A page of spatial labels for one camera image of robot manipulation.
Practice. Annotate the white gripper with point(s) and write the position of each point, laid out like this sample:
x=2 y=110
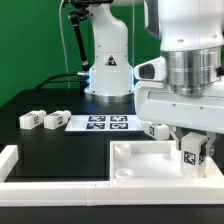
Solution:
x=154 y=101

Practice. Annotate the white square tabletop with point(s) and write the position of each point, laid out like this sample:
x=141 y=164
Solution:
x=153 y=160

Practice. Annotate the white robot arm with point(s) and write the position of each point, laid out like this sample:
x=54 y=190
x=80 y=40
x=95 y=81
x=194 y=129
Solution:
x=184 y=86

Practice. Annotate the white U-shaped obstacle fence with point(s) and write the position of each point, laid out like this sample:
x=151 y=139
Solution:
x=110 y=192

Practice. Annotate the white marker tag sheet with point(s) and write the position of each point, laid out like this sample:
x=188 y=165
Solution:
x=103 y=123

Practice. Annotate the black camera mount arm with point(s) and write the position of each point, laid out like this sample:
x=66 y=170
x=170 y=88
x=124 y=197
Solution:
x=76 y=17

